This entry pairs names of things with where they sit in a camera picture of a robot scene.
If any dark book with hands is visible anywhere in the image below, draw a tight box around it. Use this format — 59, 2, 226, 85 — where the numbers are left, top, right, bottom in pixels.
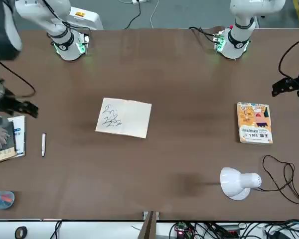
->
0, 121, 17, 165

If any white cart yellow label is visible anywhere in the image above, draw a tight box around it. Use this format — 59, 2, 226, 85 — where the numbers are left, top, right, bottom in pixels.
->
69, 5, 104, 31

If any aluminium frame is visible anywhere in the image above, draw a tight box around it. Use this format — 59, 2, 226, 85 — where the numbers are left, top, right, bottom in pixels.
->
141, 211, 161, 239

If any white scribbled notebook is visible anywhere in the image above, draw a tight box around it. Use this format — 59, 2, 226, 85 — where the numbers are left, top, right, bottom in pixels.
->
95, 97, 152, 139

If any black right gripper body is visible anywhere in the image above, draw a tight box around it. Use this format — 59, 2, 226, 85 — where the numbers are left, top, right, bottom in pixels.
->
0, 87, 20, 113

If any translucent blue pen cup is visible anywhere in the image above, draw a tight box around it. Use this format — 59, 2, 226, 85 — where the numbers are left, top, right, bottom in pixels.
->
0, 190, 15, 211

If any orange illustrated book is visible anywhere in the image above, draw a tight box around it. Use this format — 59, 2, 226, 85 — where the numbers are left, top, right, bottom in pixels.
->
237, 101, 274, 145

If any small red-lit circuit board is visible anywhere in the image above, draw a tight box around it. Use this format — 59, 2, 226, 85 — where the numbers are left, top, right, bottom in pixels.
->
173, 221, 190, 237

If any blue white marker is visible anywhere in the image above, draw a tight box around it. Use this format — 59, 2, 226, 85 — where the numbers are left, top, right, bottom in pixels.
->
41, 132, 47, 158

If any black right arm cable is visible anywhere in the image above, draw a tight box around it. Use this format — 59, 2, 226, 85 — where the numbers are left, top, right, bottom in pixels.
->
0, 59, 36, 98

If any black tape roll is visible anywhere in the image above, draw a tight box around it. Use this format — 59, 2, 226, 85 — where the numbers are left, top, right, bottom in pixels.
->
14, 226, 28, 239

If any white desk lamp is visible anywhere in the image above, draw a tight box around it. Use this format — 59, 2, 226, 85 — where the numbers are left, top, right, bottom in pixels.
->
219, 167, 263, 201

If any black lamp cable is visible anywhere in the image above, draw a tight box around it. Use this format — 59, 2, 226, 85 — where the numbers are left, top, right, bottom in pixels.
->
260, 155, 299, 205

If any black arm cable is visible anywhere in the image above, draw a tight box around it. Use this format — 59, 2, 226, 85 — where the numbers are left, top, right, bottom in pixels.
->
0, 59, 36, 98
278, 35, 299, 78

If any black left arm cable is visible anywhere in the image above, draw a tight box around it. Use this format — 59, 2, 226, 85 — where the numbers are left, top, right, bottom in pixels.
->
278, 35, 299, 78

